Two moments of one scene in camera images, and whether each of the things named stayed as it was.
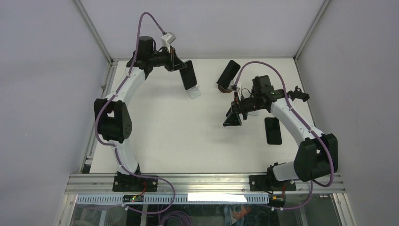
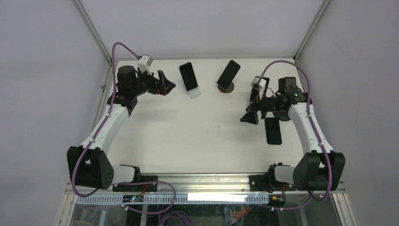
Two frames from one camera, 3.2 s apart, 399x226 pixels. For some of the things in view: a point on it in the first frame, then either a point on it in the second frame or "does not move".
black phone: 228,74 does not move
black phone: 188,76 does not move
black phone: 273,131 does not move
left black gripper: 174,63 → 163,85
